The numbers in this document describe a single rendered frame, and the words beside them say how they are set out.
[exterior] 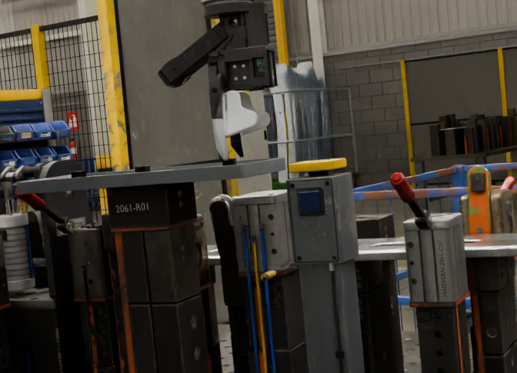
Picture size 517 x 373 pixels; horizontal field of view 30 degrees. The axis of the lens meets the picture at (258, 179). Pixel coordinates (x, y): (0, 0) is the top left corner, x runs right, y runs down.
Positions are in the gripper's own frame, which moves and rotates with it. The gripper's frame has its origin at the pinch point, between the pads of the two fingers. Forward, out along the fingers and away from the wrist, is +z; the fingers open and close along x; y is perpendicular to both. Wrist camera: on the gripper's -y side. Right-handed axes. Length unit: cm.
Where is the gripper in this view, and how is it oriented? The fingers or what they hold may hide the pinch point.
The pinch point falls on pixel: (228, 153)
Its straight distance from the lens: 132.8
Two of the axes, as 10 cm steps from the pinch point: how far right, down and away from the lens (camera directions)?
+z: 1.0, 9.9, 0.5
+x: 1.9, -0.7, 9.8
